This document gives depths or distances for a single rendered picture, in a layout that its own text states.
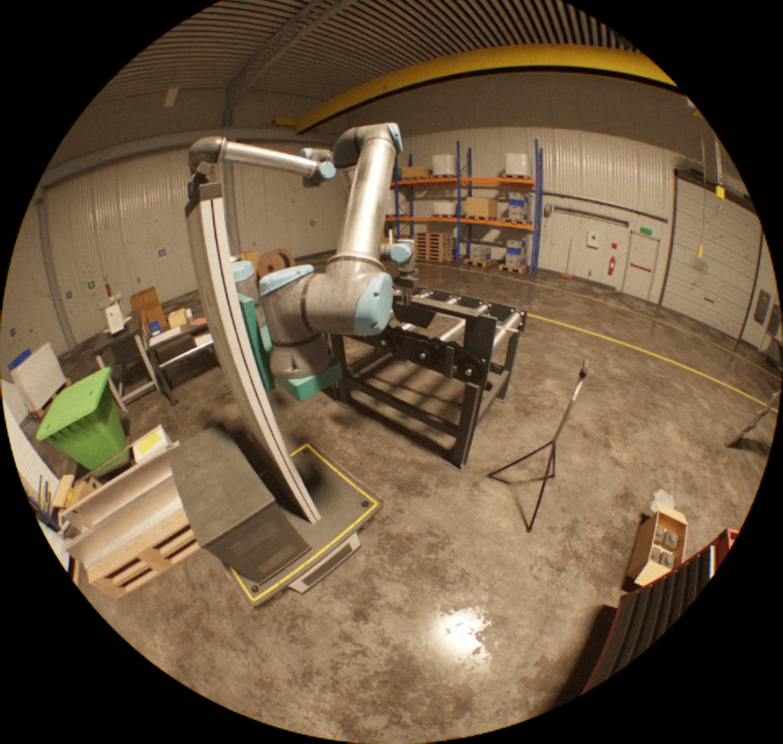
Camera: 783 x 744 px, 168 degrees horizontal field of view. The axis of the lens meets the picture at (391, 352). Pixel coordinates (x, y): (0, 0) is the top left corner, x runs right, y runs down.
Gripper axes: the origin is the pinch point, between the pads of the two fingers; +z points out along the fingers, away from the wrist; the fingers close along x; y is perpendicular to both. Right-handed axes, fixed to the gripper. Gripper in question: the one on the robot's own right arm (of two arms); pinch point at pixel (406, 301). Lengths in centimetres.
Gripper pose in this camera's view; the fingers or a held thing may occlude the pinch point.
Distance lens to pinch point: 148.1
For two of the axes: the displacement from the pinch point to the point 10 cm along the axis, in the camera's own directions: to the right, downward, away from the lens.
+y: -6.3, 4.0, -6.7
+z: 0.3, 8.7, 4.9
